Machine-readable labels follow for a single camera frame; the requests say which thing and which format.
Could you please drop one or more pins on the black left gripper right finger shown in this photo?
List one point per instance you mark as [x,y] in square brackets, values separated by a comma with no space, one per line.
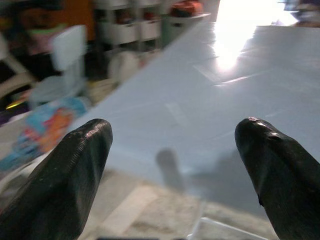
[282,175]

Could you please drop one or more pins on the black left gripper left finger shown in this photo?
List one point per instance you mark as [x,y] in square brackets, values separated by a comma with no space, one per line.
[57,180]

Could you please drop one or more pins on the white storage shelf unit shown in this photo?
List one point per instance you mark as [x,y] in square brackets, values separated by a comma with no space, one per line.
[130,27]

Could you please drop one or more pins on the colourful blue orange package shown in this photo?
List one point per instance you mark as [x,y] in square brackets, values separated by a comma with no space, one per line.
[42,130]

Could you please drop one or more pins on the white plastic chair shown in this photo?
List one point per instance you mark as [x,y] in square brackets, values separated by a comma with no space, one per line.
[60,67]

